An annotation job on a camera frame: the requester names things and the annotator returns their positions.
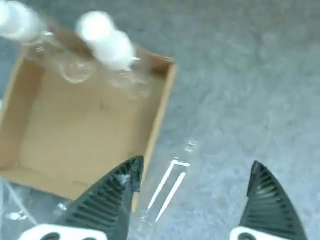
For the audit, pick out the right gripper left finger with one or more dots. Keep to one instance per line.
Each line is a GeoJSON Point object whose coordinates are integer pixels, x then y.
{"type": "Point", "coordinates": [105, 200]}

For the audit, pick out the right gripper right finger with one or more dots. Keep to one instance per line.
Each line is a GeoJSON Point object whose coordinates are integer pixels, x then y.
{"type": "Point", "coordinates": [267, 200]}

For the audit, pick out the cardboard box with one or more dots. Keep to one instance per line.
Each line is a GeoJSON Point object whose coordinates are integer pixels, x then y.
{"type": "Point", "coordinates": [75, 125]}

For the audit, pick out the clear bottle with white spray top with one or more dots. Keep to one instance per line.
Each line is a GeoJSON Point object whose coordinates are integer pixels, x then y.
{"type": "Point", "coordinates": [107, 47]}
{"type": "Point", "coordinates": [22, 22]}

